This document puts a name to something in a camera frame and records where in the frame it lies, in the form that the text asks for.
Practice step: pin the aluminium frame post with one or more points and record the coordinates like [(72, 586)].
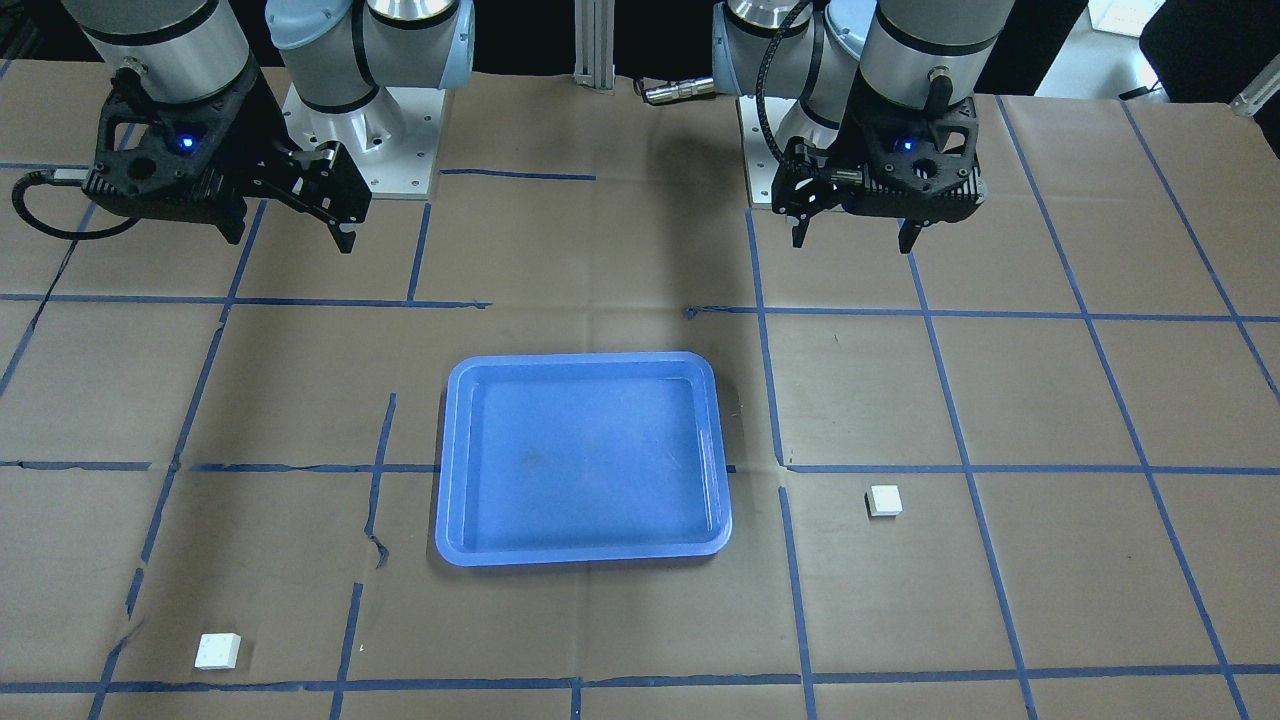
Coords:
[(594, 23)]

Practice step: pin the blue plastic tray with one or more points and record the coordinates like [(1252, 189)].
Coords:
[(582, 458)]

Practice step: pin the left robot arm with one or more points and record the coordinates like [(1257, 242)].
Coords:
[(803, 60)]

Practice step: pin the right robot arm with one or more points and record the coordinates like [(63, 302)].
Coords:
[(339, 54)]

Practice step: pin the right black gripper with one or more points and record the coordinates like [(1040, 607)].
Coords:
[(243, 128)]

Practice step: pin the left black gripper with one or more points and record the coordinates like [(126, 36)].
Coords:
[(842, 135)]

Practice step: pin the white block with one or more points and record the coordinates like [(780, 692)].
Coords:
[(217, 651), (884, 501)]

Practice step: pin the silver cylinder connector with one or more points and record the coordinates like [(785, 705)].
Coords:
[(679, 91)]

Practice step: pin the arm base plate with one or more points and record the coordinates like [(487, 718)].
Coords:
[(394, 139), (758, 161)]

